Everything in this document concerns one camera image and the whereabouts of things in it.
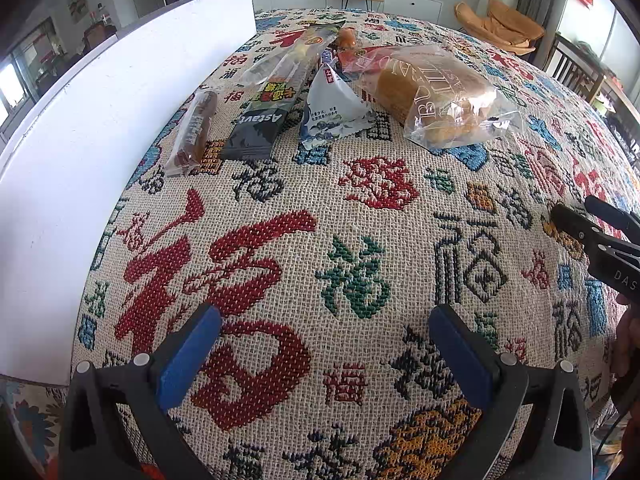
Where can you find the floral fabric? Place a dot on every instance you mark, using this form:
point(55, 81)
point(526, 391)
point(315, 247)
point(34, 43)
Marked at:
point(27, 430)

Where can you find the patterned woven tablecloth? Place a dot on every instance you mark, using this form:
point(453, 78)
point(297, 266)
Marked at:
point(350, 270)

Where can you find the orange lounge chair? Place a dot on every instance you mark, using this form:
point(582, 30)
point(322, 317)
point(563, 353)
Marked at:
point(500, 25)

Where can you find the long clear snack packet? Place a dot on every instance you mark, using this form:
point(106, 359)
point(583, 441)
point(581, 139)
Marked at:
point(265, 67)

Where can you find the long black green snack packet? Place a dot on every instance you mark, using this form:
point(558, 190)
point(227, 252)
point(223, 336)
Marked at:
point(262, 120)

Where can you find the small orange snack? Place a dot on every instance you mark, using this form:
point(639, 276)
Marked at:
point(346, 37)

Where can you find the red snack packet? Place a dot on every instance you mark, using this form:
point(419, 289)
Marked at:
point(356, 59)

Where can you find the white foam board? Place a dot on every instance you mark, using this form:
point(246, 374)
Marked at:
point(90, 160)

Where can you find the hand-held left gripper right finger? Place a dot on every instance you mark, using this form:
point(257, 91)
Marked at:
point(462, 355)

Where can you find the clear bread bag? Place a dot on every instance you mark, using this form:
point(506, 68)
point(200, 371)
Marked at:
point(440, 95)

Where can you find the small blue white packet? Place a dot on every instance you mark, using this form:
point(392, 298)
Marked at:
point(327, 57)

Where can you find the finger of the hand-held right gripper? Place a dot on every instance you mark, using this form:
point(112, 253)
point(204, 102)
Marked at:
point(612, 217)
point(572, 225)

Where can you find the framed wall painting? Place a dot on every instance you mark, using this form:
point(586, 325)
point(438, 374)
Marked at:
point(76, 4)

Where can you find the white blue triangular snack packet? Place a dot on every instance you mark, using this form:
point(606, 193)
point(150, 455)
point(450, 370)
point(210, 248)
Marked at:
point(330, 110)

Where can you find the person's right hand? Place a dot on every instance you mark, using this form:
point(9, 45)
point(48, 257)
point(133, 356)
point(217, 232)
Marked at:
point(629, 340)

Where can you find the brown snack bar packet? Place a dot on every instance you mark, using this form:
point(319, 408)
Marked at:
point(192, 132)

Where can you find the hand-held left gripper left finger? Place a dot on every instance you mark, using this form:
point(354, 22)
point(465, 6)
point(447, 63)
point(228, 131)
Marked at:
point(187, 355)

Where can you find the dark wooden chair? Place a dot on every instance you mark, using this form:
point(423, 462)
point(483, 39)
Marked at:
point(575, 65)

